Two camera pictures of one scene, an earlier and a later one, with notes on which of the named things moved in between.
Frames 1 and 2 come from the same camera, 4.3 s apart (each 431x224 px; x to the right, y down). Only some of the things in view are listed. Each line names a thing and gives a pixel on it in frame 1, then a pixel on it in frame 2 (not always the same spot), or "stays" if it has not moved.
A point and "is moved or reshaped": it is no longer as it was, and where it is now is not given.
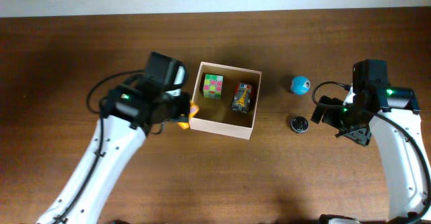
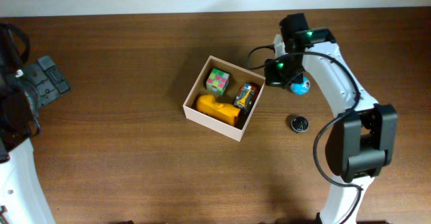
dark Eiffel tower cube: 242,99 is moved or reshaped
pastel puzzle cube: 213,86 is moved or reshaped
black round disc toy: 300,124 stays
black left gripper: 180,106 to 47,79
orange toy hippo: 194,109 to 228,114
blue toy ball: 300,85 stays
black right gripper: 352,133 to 278,77
